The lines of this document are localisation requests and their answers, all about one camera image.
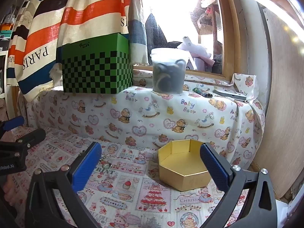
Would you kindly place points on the green checkered box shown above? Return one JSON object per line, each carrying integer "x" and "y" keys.
{"x": 97, "y": 68}

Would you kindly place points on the gold hexagonal box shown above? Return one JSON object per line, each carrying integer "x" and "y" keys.
{"x": 185, "y": 178}

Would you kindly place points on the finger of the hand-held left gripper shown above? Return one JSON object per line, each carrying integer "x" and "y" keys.
{"x": 32, "y": 136}
{"x": 14, "y": 123}

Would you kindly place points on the bear print cloth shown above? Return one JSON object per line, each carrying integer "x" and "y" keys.
{"x": 142, "y": 114}

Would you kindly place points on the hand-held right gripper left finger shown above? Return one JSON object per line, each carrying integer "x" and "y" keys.
{"x": 86, "y": 167}

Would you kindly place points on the wooden board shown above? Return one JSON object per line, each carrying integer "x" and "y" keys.
{"x": 285, "y": 123}

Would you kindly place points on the green lighter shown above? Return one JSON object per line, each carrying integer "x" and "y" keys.
{"x": 203, "y": 92}

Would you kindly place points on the grey flat device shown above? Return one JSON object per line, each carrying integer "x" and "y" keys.
{"x": 229, "y": 94}

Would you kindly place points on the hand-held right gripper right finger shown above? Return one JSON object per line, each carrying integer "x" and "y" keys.
{"x": 215, "y": 168}

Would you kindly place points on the black garment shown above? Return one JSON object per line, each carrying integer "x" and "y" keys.
{"x": 155, "y": 33}

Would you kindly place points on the striped curtain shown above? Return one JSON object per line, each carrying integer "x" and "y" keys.
{"x": 78, "y": 11}

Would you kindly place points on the strawberry print cloth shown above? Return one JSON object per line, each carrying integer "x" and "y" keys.
{"x": 133, "y": 194}

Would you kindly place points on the light strip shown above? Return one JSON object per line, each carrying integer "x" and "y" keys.
{"x": 273, "y": 0}

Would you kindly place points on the white plastic bag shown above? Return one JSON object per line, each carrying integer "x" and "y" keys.
{"x": 193, "y": 48}

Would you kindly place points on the wooden window frame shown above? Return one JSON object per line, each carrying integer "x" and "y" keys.
{"x": 229, "y": 28}

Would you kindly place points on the clear plastic tub with lid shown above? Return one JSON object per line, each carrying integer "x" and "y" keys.
{"x": 168, "y": 73}

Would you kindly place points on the white shelf unit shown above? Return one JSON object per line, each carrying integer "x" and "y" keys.
{"x": 4, "y": 52}

